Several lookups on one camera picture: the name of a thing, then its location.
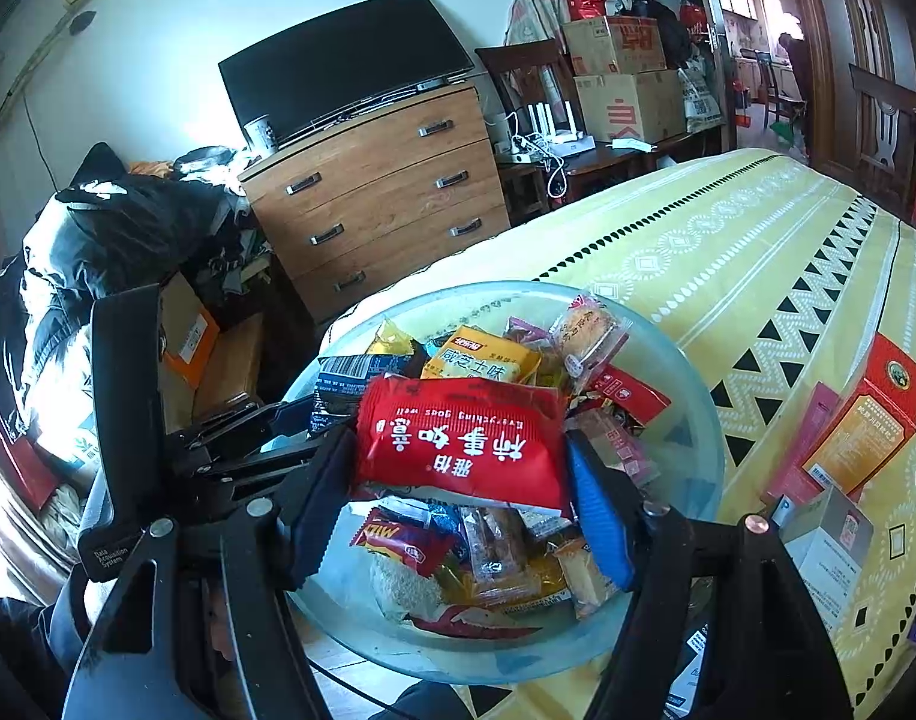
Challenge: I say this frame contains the red and orange upright box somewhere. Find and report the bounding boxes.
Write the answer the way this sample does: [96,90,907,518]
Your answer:
[801,332,916,497]

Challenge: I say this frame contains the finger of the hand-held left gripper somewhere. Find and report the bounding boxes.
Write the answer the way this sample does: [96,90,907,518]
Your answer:
[266,394,320,432]
[261,429,343,475]

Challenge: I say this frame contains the red snack packet white characters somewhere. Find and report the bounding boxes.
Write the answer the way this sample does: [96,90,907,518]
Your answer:
[351,373,573,520]

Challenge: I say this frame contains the white router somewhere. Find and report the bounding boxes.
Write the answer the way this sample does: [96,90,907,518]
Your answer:
[527,101,597,160]

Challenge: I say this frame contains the plain brown cardboard box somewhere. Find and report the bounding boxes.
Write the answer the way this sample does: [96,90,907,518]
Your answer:
[194,313,270,422]

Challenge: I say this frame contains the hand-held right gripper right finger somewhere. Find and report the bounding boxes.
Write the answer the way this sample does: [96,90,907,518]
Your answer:
[564,430,855,720]

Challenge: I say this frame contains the cardboard box with red print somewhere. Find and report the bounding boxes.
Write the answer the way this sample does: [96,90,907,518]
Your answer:
[560,14,666,77]
[572,70,689,145]

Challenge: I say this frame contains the person's left forearm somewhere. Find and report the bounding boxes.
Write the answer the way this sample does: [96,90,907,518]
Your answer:
[0,583,95,720]

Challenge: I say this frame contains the dark wooden desk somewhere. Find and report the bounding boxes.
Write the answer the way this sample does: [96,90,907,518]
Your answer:
[494,130,730,227]

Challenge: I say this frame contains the yellow patterned bed sheet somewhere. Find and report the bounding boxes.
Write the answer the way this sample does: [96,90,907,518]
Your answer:
[319,148,916,720]

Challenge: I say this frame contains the dark wooden chair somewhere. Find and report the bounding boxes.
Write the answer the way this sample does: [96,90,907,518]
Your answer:
[474,37,573,137]
[849,65,916,194]

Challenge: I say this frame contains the white power strip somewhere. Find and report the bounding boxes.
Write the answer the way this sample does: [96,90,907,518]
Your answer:
[509,133,573,168]

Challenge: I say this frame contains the flat red box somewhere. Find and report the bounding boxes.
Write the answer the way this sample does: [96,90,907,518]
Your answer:
[764,381,843,505]

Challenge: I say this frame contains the white box with label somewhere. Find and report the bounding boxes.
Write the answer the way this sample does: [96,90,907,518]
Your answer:
[779,483,876,640]

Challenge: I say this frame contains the black and white jacket heap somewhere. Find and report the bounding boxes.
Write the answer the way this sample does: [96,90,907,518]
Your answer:
[0,145,258,470]

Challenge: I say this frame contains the white paper cup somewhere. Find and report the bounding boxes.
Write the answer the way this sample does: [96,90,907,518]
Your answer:
[243,113,281,154]

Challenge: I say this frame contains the pile of assorted snack packets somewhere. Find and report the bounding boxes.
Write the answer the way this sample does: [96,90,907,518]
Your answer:
[311,292,674,640]

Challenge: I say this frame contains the round floral table top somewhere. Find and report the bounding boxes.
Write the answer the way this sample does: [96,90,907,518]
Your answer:
[504,0,625,51]

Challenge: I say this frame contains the brown wooden door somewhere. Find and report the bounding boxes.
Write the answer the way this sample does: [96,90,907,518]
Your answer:
[779,0,916,192]

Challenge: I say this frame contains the white printed plastic bag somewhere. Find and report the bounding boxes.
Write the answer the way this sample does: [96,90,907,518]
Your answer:
[677,55,726,136]

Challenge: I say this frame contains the wooden chest of drawers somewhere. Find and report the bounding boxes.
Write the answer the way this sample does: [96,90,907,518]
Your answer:
[236,82,513,325]

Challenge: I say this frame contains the glass bowl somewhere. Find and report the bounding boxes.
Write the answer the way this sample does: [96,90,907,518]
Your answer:
[281,281,726,686]

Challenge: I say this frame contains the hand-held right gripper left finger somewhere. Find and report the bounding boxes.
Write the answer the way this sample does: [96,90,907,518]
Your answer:
[60,427,363,720]

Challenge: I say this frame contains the beige wall pipe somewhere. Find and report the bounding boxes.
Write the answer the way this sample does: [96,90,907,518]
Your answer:
[0,11,78,141]

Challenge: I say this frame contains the black flat television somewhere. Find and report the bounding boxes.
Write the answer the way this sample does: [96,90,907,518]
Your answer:
[218,0,479,152]

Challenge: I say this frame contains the orange and brown cardboard box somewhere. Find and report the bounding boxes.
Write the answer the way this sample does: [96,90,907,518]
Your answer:
[160,272,221,392]

